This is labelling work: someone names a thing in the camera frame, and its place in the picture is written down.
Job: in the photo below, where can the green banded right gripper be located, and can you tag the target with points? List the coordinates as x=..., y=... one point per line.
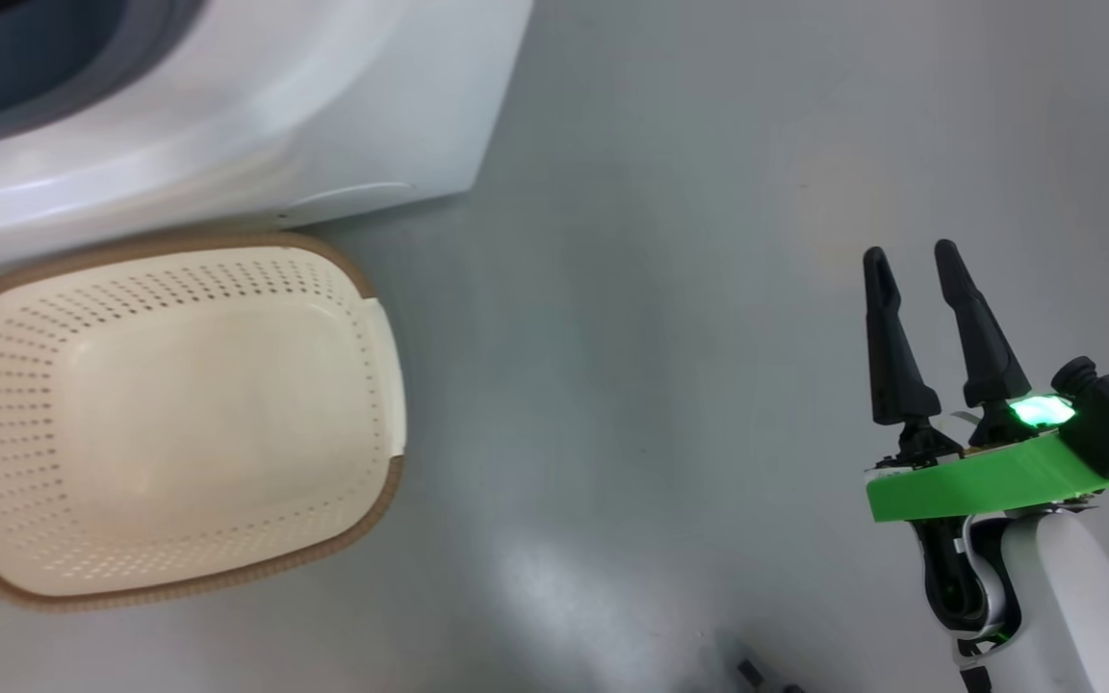
x=978, y=486

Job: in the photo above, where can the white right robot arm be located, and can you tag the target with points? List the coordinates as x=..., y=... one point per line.
x=1074, y=606

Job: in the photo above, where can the white front-load washing machine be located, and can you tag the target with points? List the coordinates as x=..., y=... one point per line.
x=227, y=144

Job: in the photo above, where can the cream perforated basket brown rim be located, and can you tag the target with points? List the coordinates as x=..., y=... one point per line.
x=179, y=414

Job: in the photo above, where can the round white filter cover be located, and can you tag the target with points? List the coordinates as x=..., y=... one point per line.
x=348, y=202

